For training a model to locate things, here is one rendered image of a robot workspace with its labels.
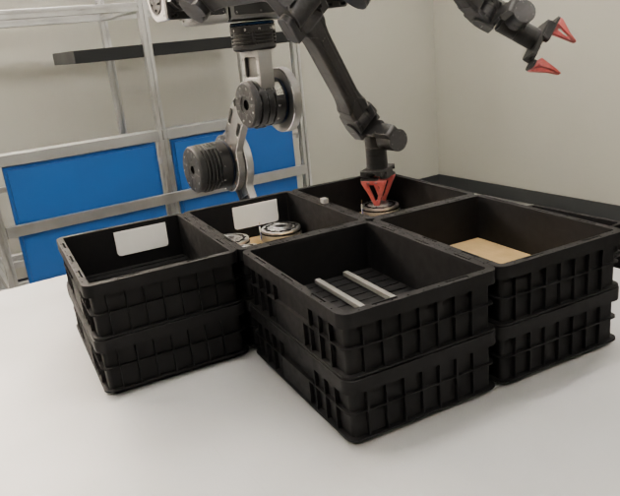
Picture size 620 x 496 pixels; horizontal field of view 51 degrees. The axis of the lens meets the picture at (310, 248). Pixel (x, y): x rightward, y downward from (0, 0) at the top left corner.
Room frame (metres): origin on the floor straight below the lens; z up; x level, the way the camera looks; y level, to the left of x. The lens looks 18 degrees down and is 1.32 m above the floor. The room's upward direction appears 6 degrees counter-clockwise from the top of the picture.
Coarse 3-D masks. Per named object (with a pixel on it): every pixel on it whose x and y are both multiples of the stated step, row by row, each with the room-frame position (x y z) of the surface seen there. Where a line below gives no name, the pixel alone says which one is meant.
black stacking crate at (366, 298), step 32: (288, 256) 1.25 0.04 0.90; (320, 256) 1.28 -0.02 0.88; (352, 256) 1.31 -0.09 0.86; (384, 256) 1.28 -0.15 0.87; (416, 256) 1.17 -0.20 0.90; (256, 288) 1.19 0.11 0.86; (320, 288) 1.23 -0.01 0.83; (352, 288) 1.21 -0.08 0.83; (384, 288) 1.20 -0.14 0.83; (416, 288) 1.18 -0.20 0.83; (480, 288) 0.99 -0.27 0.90; (288, 320) 1.05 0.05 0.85; (320, 320) 0.94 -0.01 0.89; (384, 320) 0.91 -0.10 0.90; (416, 320) 0.93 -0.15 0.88; (448, 320) 0.96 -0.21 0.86; (480, 320) 0.99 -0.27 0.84; (320, 352) 0.96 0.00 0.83; (352, 352) 0.88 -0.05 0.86; (384, 352) 0.90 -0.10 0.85; (416, 352) 0.93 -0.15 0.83
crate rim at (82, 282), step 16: (128, 224) 1.51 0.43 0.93; (192, 224) 1.45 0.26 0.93; (64, 256) 1.32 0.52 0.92; (208, 256) 1.21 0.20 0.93; (224, 256) 1.21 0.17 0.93; (80, 272) 1.19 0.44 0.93; (144, 272) 1.15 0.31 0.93; (160, 272) 1.15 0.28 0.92; (176, 272) 1.17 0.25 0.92; (192, 272) 1.18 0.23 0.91; (80, 288) 1.13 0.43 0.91; (96, 288) 1.10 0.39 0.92; (112, 288) 1.12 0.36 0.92; (128, 288) 1.13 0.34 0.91
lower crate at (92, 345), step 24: (216, 312) 1.19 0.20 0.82; (240, 312) 1.22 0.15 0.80; (120, 336) 1.12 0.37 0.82; (144, 336) 1.13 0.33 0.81; (168, 336) 1.16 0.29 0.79; (192, 336) 1.18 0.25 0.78; (216, 336) 1.20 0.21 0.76; (240, 336) 1.23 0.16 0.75; (96, 360) 1.17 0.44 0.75; (120, 360) 1.12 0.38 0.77; (144, 360) 1.14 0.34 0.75; (168, 360) 1.16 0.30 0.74; (192, 360) 1.18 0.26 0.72; (216, 360) 1.19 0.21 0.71; (120, 384) 1.12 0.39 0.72; (144, 384) 1.14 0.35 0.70
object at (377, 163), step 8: (368, 152) 1.71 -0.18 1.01; (376, 152) 1.70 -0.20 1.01; (384, 152) 1.71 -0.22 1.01; (368, 160) 1.71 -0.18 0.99; (376, 160) 1.70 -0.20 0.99; (384, 160) 1.71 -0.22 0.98; (368, 168) 1.72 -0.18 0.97; (376, 168) 1.70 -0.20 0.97; (384, 168) 1.70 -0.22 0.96; (360, 176) 1.70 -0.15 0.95; (376, 176) 1.68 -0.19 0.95
